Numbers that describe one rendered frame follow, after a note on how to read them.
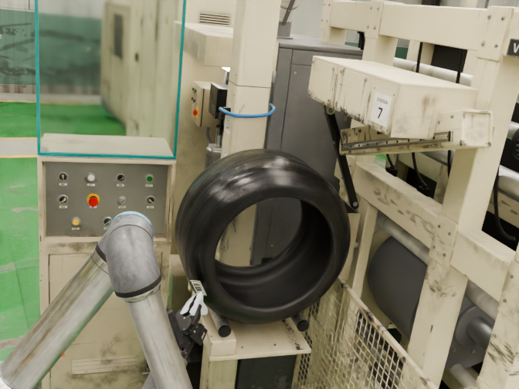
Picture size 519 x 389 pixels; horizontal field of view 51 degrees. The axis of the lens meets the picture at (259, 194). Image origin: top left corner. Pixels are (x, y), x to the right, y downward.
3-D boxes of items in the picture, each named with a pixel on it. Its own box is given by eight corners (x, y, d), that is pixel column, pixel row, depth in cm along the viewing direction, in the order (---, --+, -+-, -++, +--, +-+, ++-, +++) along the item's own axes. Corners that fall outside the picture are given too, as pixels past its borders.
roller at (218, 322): (197, 277, 209) (208, 274, 210) (200, 287, 211) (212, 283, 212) (216, 329, 178) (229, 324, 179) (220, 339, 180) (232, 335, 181)
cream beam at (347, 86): (304, 96, 197) (310, 55, 192) (366, 100, 204) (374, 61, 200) (388, 138, 142) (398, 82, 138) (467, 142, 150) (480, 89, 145)
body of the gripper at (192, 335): (191, 326, 174) (175, 361, 168) (176, 312, 169) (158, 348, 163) (209, 328, 170) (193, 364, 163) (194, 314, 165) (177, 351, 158)
